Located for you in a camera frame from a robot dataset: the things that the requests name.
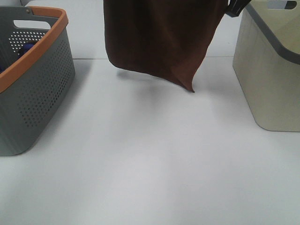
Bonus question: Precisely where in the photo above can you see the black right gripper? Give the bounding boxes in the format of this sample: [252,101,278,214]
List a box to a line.
[225,0,251,17]

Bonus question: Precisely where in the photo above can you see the grey basket with orange rim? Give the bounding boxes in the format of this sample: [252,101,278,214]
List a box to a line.
[0,6,75,156]

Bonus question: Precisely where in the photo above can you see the blue cloth in basket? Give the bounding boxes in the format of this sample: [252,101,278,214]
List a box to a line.
[0,41,37,73]

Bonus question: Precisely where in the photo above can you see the beige basket with grey rim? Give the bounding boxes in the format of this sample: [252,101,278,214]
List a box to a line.
[233,0,300,132]

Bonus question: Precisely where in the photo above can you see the brown towel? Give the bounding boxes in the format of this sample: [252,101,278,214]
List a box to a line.
[103,0,228,91]

